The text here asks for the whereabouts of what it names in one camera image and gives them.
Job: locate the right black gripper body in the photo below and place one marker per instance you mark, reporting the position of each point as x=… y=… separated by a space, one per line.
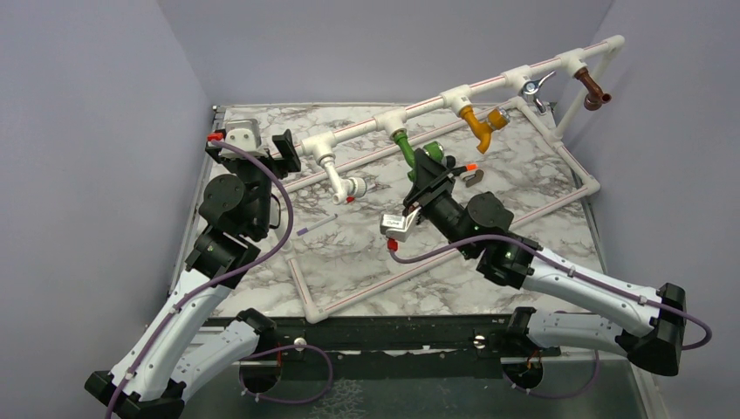
x=438 y=205

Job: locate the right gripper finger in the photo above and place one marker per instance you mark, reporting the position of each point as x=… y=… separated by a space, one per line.
x=426 y=169
x=448 y=170

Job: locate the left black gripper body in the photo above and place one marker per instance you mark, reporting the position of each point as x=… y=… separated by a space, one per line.
x=268 y=168

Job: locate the green faucet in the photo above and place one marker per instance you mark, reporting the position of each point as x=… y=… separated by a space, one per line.
x=434 y=150

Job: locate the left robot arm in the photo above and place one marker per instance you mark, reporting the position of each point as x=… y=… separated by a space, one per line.
x=249 y=217

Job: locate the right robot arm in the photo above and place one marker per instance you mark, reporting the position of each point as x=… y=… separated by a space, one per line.
x=642 y=323

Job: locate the black orange marker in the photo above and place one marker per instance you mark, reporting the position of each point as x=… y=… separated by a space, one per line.
x=468 y=168

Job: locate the purple white pen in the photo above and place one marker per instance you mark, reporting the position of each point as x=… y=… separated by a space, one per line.
x=328 y=219

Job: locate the orange yellow faucet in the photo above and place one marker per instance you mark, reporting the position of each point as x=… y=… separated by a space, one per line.
x=483 y=130

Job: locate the white plastic faucet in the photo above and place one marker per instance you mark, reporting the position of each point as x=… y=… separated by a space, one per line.
x=343 y=188

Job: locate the chrome lever faucet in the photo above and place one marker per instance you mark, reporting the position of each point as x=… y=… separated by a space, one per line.
x=530 y=93

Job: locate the brown faucet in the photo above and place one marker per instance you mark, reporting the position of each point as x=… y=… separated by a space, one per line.
x=595 y=97

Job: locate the white PVC pipe frame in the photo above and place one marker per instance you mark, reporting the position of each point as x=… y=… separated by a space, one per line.
x=343 y=268

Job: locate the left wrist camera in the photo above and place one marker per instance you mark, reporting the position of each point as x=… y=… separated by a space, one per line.
x=244 y=134

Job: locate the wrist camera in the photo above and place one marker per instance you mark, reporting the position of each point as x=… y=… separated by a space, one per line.
x=400 y=227
x=244 y=134

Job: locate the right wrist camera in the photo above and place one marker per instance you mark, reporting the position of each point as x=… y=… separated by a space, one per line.
x=400 y=227

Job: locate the black table front rail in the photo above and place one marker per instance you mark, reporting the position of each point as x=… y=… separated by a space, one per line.
x=393 y=347

